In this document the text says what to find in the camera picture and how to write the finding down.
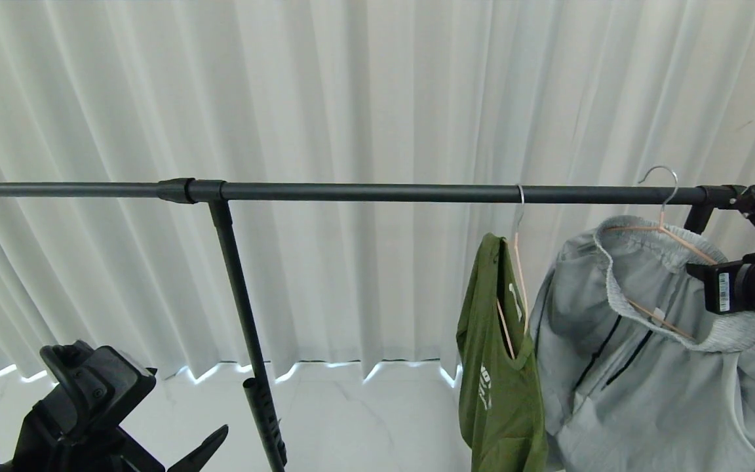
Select black clothes rack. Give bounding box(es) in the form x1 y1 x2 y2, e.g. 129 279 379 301
0 178 745 472

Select green long-sleeved shirt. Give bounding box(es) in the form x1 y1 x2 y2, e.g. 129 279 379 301
456 233 549 472

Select pale grey shorts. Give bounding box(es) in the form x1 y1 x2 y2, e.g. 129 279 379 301
530 215 755 472

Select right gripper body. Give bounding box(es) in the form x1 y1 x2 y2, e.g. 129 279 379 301
705 244 755 322

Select pink clothes hanger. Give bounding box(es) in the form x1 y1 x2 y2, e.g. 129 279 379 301
495 185 530 360
604 165 719 342

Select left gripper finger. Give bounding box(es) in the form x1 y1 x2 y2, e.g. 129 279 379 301
166 425 229 472

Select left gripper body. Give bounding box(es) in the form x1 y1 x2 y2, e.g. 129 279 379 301
0 420 167 472

